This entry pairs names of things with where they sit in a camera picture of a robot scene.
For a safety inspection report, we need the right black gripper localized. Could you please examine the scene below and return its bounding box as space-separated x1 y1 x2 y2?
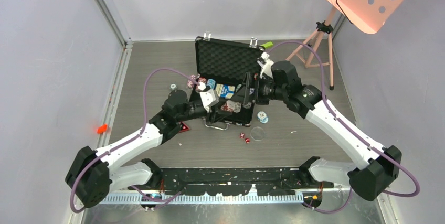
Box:
231 72 287 105

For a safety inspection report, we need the red white chip stack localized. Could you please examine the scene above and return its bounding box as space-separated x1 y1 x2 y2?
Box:
220 100 242 113

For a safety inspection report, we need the light blue chip row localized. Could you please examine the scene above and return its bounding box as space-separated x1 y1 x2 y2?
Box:
206 79 216 89

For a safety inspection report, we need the light blue chip stack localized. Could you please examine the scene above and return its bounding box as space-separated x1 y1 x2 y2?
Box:
257 111 269 124

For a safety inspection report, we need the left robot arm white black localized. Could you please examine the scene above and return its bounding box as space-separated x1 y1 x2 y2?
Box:
65 89 219 213

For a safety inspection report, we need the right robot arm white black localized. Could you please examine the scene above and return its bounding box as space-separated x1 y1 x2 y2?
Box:
237 61 402 201

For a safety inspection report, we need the black poker set case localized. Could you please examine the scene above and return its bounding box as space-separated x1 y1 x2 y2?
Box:
195 36 265 127

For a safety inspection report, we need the blue boxed card deck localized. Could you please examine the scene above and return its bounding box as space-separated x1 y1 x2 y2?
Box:
215 84 236 99

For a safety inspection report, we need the red black triangle dealer button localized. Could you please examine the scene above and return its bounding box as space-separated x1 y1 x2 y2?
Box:
179 122 191 133

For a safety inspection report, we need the dark red chip stack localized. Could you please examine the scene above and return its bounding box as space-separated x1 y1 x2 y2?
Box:
195 77 207 92

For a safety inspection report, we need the purple chip stack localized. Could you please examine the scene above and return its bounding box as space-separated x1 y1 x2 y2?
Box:
186 74 198 89

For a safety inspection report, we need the green block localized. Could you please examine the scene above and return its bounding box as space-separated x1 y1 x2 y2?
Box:
261 41 273 49

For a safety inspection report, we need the clear round disc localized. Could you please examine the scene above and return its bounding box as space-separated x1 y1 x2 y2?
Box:
250 126 266 141

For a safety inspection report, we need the green chip stack on table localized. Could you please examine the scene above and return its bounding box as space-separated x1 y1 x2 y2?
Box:
169 83 177 90

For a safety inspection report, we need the orange clip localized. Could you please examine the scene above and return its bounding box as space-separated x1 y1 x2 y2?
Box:
96 124 108 134

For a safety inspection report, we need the pink music stand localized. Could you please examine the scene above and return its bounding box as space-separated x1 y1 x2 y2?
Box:
272 0 428 91

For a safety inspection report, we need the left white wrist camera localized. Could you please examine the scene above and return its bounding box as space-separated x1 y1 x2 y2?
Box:
199 86 219 112

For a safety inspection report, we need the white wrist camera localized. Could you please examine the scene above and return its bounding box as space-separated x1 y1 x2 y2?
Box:
199 86 219 112
257 52 274 79

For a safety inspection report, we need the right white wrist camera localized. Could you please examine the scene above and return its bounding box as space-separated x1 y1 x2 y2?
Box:
257 52 274 79

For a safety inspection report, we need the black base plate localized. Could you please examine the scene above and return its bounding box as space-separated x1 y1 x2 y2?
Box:
136 167 334 196

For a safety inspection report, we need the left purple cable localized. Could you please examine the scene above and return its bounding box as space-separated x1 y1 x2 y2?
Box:
69 68 206 214

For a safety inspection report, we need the purple cable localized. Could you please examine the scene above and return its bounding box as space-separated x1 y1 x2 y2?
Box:
69 68 206 214
267 40 421 215

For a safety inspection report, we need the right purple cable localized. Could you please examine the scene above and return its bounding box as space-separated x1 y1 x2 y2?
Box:
267 40 421 215

